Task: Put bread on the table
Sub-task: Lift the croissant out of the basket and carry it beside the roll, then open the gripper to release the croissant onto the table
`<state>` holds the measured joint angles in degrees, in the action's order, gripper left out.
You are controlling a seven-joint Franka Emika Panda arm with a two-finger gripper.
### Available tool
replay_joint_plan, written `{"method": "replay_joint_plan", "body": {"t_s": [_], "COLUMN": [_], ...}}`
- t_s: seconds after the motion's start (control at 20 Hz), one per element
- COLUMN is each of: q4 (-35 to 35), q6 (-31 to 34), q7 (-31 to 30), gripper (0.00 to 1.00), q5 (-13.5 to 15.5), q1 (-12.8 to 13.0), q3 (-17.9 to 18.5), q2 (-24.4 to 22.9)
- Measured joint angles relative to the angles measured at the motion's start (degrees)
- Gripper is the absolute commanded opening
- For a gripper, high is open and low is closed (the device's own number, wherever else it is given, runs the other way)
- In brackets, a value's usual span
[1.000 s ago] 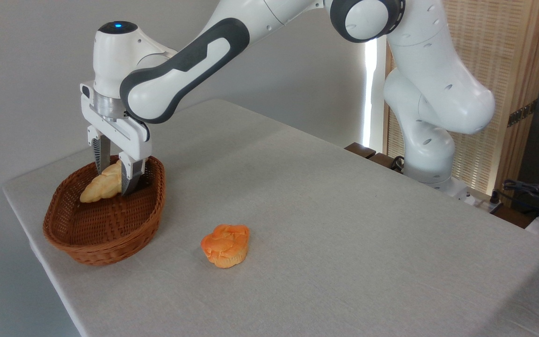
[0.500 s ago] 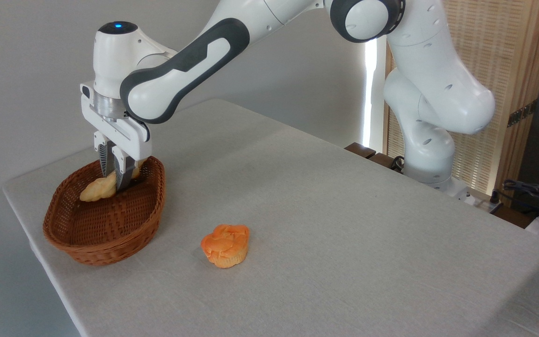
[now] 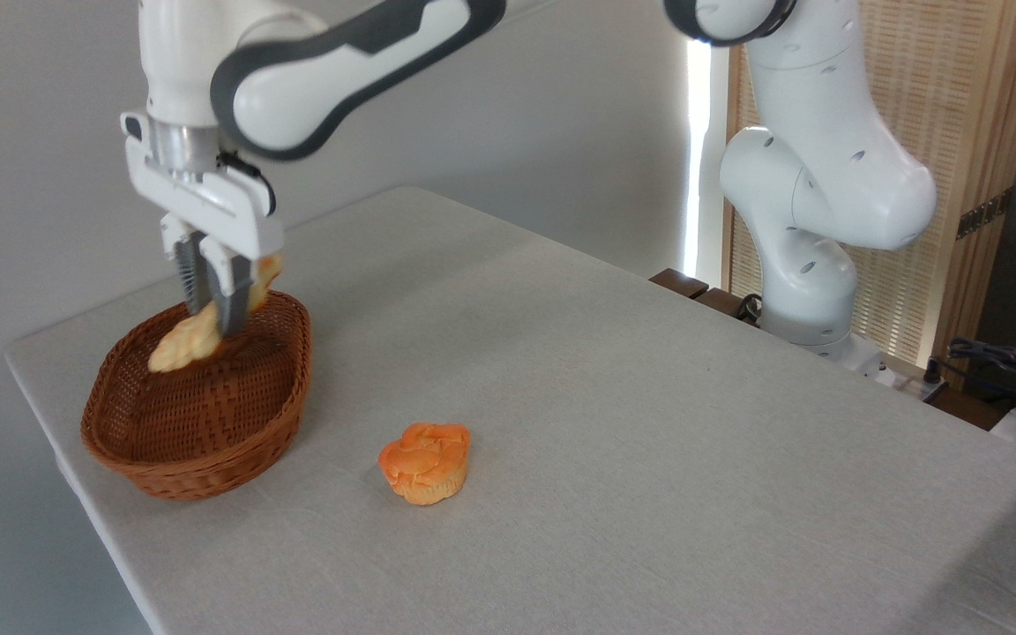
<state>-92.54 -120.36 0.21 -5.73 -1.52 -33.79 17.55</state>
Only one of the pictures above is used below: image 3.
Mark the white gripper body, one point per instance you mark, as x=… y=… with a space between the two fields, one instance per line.
x=208 y=198

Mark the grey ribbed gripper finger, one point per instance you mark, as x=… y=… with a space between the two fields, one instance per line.
x=189 y=278
x=230 y=295

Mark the braided golden bread loaf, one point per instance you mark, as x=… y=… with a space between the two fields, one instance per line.
x=175 y=348

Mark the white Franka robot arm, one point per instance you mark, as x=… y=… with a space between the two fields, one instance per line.
x=825 y=176

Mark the orange muffin-shaped bread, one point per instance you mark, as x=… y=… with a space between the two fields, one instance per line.
x=424 y=463

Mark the brown wicker basket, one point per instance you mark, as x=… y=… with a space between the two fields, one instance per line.
x=208 y=419

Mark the dark brown wooden furniture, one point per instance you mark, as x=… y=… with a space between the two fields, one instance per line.
x=683 y=284

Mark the white power strip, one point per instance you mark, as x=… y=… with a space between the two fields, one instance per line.
x=914 y=386

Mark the dark metal screen hinge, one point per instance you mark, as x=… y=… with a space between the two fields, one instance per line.
x=984 y=213

